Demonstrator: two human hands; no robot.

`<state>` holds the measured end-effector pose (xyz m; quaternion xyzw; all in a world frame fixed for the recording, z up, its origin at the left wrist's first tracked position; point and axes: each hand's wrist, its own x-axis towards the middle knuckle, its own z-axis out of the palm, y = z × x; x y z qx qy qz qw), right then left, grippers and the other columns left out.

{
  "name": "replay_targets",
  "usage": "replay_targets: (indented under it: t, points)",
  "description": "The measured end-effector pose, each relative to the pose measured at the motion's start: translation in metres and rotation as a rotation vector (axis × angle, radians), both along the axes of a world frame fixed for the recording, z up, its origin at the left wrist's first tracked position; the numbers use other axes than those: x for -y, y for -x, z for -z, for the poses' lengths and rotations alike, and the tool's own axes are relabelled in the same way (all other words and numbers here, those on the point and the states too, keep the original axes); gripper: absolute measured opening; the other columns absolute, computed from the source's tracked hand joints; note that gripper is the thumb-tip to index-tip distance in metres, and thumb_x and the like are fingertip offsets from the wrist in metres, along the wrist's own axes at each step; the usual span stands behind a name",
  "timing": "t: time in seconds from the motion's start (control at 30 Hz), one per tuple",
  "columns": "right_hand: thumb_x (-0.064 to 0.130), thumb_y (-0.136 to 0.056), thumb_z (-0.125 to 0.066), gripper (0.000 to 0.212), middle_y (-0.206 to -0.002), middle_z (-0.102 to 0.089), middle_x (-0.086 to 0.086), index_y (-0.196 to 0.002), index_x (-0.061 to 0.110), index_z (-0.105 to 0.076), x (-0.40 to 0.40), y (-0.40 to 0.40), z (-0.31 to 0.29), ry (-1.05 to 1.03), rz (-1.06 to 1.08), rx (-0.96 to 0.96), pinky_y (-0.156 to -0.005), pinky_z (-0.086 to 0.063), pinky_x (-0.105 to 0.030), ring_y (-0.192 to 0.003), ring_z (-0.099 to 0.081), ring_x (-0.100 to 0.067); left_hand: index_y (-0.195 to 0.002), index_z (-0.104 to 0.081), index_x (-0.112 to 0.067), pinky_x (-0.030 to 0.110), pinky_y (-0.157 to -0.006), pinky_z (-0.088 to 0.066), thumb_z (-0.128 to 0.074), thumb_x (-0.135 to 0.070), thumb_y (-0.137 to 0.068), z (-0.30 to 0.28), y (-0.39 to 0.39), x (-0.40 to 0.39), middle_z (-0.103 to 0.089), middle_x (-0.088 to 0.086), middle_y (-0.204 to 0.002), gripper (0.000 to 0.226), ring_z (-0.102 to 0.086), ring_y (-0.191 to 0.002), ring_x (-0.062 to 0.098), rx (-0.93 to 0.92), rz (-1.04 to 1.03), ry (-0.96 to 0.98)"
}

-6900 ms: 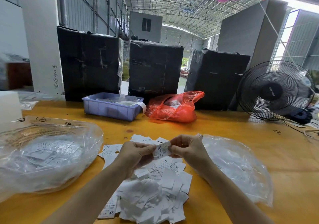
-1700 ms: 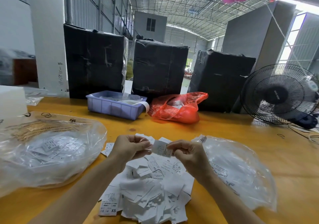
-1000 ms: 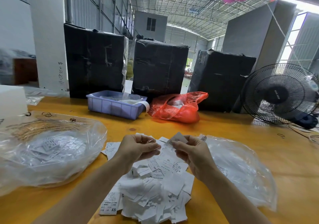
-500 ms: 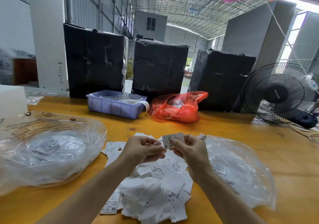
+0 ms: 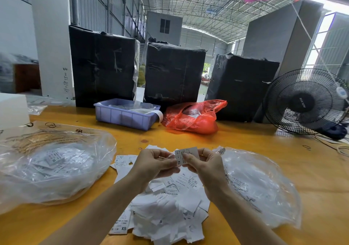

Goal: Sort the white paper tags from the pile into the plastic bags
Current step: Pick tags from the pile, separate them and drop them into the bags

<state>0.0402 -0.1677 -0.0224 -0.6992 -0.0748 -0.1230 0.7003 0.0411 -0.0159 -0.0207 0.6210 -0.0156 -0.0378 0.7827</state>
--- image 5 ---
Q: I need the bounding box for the person's left hand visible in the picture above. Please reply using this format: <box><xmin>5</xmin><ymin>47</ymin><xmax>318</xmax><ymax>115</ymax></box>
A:
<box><xmin>130</xmin><ymin>148</ymin><xmax>181</xmax><ymax>188</ymax></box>

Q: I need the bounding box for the person's right hand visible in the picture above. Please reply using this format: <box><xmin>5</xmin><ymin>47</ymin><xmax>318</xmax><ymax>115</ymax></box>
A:
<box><xmin>182</xmin><ymin>147</ymin><xmax>231</xmax><ymax>198</ymax></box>

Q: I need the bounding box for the white paper label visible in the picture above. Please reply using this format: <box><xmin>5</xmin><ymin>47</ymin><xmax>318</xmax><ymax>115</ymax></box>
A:
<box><xmin>174</xmin><ymin>147</ymin><xmax>200</xmax><ymax>167</ymax></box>

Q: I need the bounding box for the pile of white labels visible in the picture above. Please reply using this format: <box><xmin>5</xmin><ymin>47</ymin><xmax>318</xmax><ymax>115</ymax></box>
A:
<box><xmin>109</xmin><ymin>145</ymin><xmax>210</xmax><ymax>245</ymax></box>

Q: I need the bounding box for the clear plastic bag black print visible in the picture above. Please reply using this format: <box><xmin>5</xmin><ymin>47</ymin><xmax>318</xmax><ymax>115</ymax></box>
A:
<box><xmin>213</xmin><ymin>146</ymin><xmax>302</xmax><ymax>229</ymax></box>

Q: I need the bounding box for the large clear bag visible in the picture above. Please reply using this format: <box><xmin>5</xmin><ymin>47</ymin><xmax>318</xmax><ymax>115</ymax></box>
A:
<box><xmin>0</xmin><ymin>121</ymin><xmax>117</xmax><ymax>214</ymax></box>

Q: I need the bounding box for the person's left forearm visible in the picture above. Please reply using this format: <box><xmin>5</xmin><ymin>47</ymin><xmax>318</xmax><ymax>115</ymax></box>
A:
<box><xmin>41</xmin><ymin>176</ymin><xmax>149</xmax><ymax>245</ymax></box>

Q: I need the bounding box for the person's right forearm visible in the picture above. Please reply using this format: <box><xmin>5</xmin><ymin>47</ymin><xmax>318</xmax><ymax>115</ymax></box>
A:
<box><xmin>210</xmin><ymin>185</ymin><xmax>288</xmax><ymax>245</ymax></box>

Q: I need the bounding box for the red plastic bag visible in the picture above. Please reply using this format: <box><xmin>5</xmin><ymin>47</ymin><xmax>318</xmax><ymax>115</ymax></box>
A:
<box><xmin>162</xmin><ymin>99</ymin><xmax>228</xmax><ymax>135</ymax></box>

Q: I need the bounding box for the blue plastic bin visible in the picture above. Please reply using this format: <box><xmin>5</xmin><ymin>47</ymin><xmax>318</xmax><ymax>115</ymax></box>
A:
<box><xmin>94</xmin><ymin>98</ymin><xmax>164</xmax><ymax>131</ymax></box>

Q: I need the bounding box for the large black wrapped bale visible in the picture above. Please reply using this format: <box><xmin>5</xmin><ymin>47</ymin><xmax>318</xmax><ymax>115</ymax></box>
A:
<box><xmin>69</xmin><ymin>25</ymin><xmax>141</xmax><ymax>109</ymax></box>
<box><xmin>205</xmin><ymin>53</ymin><xmax>280</xmax><ymax>123</ymax></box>
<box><xmin>143</xmin><ymin>42</ymin><xmax>207</xmax><ymax>109</ymax></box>

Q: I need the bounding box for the black table fan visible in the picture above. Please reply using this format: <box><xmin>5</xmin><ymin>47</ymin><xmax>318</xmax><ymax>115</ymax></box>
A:
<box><xmin>263</xmin><ymin>68</ymin><xmax>349</xmax><ymax>140</ymax></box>

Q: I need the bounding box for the grey cabin with window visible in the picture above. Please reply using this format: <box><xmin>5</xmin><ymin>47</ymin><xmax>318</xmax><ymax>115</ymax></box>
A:
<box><xmin>145</xmin><ymin>10</ymin><xmax>183</xmax><ymax>46</ymax></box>

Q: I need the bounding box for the white foam box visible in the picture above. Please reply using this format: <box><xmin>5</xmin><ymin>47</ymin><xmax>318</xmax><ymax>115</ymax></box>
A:
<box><xmin>0</xmin><ymin>93</ymin><xmax>31</xmax><ymax>129</ymax></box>

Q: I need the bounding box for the brown wooden cabinet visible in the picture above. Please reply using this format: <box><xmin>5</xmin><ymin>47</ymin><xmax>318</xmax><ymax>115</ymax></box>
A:
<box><xmin>13</xmin><ymin>63</ymin><xmax>41</xmax><ymax>94</ymax></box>

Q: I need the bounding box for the white pillar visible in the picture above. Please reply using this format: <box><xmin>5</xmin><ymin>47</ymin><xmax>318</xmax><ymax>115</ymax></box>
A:
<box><xmin>27</xmin><ymin>0</ymin><xmax>75</xmax><ymax>101</ymax></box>

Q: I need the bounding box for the bundle of cables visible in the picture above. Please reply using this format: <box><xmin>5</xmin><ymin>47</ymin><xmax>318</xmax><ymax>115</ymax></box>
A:
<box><xmin>313</xmin><ymin>132</ymin><xmax>349</xmax><ymax>156</ymax></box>

